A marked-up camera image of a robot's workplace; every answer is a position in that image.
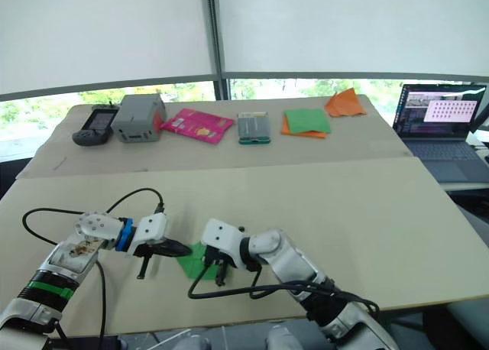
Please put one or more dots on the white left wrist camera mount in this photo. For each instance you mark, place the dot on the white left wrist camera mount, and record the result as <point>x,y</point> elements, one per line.
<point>151,227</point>

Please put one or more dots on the flat orange paper sheet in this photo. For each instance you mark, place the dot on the flat orange paper sheet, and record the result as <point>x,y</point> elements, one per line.
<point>305,134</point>

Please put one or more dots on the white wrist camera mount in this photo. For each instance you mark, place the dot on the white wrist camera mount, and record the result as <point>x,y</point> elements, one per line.
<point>151,227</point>
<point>221,233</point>

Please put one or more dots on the black monitor stand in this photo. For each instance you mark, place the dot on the black monitor stand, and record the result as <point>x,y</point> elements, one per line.
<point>482,118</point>

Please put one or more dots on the white roller blind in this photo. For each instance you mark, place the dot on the white roller blind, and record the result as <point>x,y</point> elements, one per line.
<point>351,29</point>
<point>103,33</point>

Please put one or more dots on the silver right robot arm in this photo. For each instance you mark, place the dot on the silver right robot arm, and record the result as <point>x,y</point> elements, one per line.
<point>294,260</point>

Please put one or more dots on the grey plastic box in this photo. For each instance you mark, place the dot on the grey plastic box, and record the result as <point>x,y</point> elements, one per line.
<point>135,117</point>

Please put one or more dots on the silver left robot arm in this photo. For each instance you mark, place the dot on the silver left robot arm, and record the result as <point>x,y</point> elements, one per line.
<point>68,264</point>

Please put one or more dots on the green paper sheet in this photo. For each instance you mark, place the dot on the green paper sheet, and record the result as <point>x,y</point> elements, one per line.
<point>307,120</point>
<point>193,264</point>

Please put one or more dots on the grey window frame post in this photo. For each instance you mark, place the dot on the grey window frame post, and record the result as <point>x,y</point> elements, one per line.
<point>216,40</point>

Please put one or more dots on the black handheld controller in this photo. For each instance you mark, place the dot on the black handheld controller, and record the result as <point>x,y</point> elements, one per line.
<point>95,126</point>

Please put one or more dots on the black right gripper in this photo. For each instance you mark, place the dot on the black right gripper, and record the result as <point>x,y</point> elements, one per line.
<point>217,256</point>

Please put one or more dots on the flat green paper sheet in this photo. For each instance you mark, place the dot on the flat green paper sheet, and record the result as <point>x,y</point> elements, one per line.
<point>307,120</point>

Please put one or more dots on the open grey laptop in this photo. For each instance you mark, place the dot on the open grey laptop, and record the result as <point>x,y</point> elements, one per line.
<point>439,132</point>

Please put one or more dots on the crumpled orange folded paper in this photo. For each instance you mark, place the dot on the crumpled orange folded paper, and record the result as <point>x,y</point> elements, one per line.
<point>345,103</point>

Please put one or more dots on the grey green-edged flat case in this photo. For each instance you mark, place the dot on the grey green-edged flat case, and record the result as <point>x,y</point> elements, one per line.
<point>254,127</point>

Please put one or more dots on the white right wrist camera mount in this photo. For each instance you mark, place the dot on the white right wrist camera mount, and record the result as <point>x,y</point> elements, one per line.
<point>221,233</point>

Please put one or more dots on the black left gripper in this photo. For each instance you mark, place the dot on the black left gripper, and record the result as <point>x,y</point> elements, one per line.
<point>149,247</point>

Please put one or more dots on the pink foil packet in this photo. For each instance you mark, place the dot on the pink foil packet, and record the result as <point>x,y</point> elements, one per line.
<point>196,126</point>

